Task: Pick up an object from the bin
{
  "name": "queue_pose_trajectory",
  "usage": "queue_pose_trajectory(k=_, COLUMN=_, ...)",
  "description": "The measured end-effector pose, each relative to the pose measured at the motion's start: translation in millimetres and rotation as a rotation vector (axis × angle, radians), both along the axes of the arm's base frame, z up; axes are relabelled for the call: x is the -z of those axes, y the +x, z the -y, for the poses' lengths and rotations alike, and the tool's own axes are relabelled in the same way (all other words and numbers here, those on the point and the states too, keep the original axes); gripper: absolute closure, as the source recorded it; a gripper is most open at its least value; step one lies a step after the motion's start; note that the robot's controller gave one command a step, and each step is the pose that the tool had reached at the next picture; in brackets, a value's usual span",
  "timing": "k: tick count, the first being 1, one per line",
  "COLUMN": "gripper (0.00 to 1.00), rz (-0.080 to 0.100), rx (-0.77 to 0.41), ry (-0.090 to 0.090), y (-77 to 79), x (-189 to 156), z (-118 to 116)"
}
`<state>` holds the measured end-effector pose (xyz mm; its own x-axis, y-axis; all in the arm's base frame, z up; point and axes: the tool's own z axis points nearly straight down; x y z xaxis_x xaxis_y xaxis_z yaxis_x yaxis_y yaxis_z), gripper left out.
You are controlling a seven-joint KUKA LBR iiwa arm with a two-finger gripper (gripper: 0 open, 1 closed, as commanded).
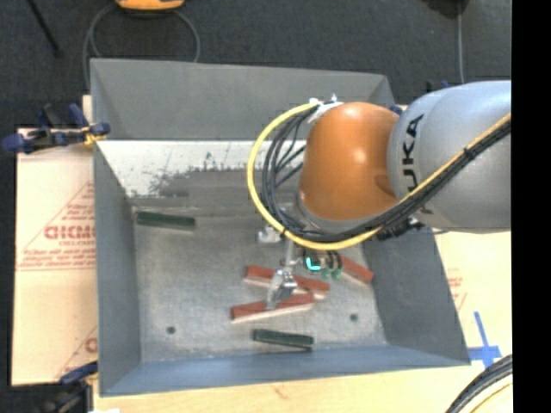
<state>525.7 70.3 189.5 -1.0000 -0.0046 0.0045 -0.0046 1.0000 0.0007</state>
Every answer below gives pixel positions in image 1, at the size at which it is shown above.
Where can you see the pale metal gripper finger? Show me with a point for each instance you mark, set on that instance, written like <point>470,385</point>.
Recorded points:
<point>288,286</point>
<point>274,291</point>

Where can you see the red-brown flat block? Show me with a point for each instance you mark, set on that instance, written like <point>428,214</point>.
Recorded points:
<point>258,273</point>
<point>254,309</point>
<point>358,272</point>

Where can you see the dark green flat block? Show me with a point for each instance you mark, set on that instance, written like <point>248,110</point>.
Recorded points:
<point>282,339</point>
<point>165,220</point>

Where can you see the grey metal bin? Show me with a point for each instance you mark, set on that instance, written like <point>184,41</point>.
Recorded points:
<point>193,273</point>

